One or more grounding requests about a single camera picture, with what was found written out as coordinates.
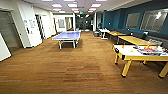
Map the grey round pouf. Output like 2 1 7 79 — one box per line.
92 30 101 38

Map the blue ping pong table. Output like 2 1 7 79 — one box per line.
51 30 82 50

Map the small white table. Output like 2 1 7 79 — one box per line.
99 28 111 41

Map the long wooden table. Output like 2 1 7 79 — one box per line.
118 35 155 47
108 31 128 44

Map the small orange cup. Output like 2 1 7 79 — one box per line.
120 44 126 50

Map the rectangular ceiling light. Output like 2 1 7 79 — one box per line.
90 3 102 8
67 3 79 8
51 3 63 8

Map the yellow-legged air hockey table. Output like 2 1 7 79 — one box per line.
112 44 168 79

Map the dark grey sofa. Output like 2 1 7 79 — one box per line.
131 31 168 48

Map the grey metal double door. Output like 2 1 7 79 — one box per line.
0 11 24 53

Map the glass wall window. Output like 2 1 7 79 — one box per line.
125 12 141 30
140 8 168 33

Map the white wall sign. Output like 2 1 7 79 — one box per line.
23 19 37 29

